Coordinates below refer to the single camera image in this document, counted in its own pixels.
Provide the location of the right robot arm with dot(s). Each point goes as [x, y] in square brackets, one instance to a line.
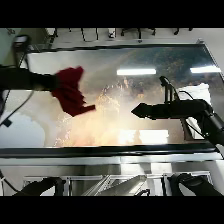
[210, 123]

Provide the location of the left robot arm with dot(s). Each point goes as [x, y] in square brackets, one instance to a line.
[23, 79]

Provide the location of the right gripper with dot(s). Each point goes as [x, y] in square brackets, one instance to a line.
[163, 111]

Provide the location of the red T-shirt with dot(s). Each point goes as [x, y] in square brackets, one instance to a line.
[70, 91]

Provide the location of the silver frame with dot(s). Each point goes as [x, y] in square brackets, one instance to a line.
[110, 160]

